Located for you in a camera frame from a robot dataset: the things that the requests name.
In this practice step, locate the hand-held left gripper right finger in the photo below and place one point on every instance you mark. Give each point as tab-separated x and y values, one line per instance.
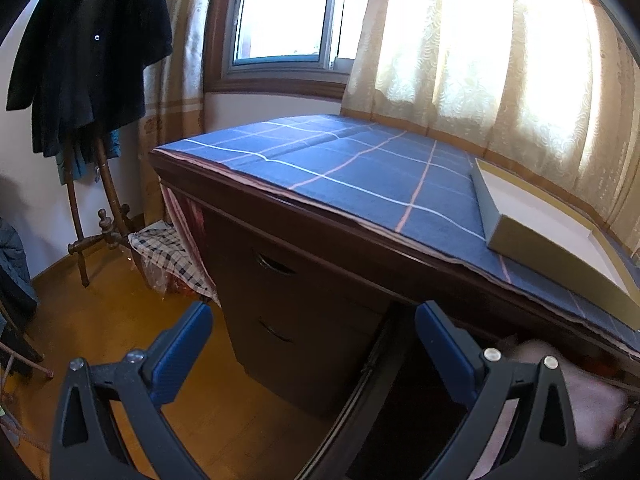
445	355

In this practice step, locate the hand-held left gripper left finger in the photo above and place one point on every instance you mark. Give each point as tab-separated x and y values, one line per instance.
182	355

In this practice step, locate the large wooden drawer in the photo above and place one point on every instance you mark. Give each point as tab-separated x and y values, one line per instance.
400	410

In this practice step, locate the pale pink underwear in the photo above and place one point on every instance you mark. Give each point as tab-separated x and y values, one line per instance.
590	400

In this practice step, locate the shallow tan cardboard box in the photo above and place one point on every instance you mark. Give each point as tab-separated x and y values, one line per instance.
540	210

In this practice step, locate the small wooden drawer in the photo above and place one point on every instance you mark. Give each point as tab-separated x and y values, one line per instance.
280	365
310	285

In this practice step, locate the checkered cloth covered basket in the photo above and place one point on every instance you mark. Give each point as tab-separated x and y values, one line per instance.
170	255

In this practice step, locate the pink striped cloth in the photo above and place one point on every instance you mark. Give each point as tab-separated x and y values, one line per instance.
185	220

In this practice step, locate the wooden chair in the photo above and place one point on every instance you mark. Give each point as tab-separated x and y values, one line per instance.
30	360

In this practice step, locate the wooden coat rack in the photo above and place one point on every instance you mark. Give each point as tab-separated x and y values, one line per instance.
103	222

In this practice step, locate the dark wooden desk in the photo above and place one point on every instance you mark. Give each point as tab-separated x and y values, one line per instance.
225	195

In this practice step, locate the dark padded jacket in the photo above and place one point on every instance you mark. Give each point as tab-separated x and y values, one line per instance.
12	270

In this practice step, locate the blue plaid tablecloth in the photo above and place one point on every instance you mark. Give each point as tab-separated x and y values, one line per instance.
350	170

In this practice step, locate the teal hanging garment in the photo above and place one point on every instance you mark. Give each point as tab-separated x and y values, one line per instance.
67	165

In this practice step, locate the narrow beige patterned curtain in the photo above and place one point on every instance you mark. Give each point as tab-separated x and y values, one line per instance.
185	60

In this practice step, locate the wide beige lace curtain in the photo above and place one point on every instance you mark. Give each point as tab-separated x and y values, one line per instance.
475	60

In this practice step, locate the black coat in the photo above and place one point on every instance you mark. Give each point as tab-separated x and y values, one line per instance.
90	35

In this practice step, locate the wood framed window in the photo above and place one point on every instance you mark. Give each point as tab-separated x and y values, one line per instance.
280	10

